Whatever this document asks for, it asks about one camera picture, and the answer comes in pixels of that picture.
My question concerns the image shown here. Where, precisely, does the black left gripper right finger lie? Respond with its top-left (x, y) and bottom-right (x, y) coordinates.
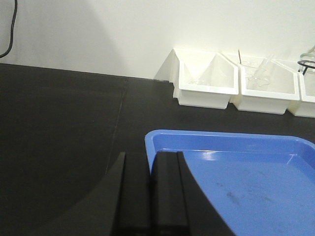
top-left (151, 151), bottom-right (235, 236)

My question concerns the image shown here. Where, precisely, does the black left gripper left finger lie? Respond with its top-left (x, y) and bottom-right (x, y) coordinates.
top-left (46, 152), bottom-right (150, 236)

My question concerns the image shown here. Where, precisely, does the blue plastic tray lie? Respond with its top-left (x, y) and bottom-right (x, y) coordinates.
top-left (145, 130), bottom-right (315, 236)

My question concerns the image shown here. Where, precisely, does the white left storage bin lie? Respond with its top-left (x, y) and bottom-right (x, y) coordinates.
top-left (154, 48), bottom-right (239, 109)

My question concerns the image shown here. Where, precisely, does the white storage bin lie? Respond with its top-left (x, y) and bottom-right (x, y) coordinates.
top-left (275, 59), bottom-right (315, 118)
top-left (154, 48), bottom-right (239, 109)
top-left (223, 53), bottom-right (300, 115)

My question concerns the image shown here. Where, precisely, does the white middle storage bin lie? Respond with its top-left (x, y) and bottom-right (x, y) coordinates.
top-left (223, 53), bottom-right (300, 115)

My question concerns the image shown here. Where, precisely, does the glass beaker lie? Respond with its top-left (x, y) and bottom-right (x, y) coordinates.
top-left (242, 56), bottom-right (272, 89)

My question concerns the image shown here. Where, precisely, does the white right storage bin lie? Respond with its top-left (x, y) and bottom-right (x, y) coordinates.
top-left (275, 59), bottom-right (315, 118)

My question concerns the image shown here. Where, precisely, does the red thermometer rod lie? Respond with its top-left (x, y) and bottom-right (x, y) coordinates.
top-left (238, 49), bottom-right (242, 64)

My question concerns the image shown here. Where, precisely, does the glass alcohol lamp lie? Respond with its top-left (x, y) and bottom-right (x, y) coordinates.
top-left (300, 46), bottom-right (315, 67)

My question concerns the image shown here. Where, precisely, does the black wire tripod stand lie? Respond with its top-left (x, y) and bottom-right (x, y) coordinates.
top-left (297, 59), bottom-right (315, 75)

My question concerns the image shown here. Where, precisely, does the black wall cable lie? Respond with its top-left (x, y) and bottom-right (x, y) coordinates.
top-left (0, 0), bottom-right (18, 59)

